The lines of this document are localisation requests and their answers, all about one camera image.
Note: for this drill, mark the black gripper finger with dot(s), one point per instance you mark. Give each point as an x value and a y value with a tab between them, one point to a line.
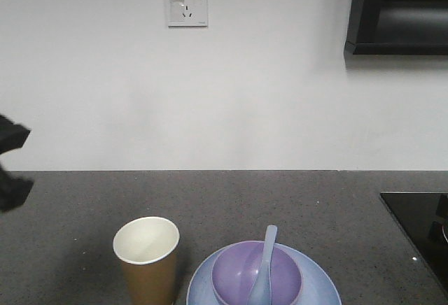
13	136
14	191

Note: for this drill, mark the purple plastic bowl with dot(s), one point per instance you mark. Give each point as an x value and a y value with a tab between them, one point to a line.
235	269

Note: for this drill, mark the light blue plastic spoon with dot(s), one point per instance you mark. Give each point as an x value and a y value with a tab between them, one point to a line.
261	291

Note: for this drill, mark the brown paper cup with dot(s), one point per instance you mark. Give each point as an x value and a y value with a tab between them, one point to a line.
146	248

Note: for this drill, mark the black glass gas hob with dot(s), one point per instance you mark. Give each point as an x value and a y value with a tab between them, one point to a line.
423	218

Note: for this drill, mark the white wall power socket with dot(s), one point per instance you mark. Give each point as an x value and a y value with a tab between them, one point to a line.
186	13

